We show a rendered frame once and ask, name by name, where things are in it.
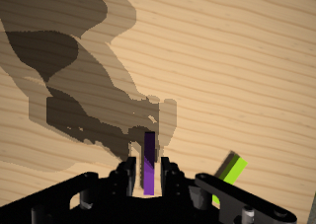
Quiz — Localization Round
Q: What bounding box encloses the purple rod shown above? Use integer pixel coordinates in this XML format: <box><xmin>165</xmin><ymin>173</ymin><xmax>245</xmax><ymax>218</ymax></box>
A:
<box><xmin>144</xmin><ymin>131</ymin><xmax>155</xmax><ymax>195</ymax></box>

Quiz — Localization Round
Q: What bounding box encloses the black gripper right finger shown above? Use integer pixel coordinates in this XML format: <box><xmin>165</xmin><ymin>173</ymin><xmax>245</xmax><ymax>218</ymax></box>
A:
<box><xmin>160</xmin><ymin>157</ymin><xmax>297</xmax><ymax>224</ymax></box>

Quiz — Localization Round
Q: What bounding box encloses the lime green rod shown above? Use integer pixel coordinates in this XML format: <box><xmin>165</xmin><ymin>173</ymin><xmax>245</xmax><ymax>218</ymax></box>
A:
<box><xmin>212</xmin><ymin>154</ymin><xmax>248</xmax><ymax>204</ymax></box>

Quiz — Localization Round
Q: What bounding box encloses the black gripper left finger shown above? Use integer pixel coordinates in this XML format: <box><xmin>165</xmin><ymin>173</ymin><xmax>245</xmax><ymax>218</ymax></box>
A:
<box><xmin>0</xmin><ymin>156</ymin><xmax>136</xmax><ymax>224</ymax></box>

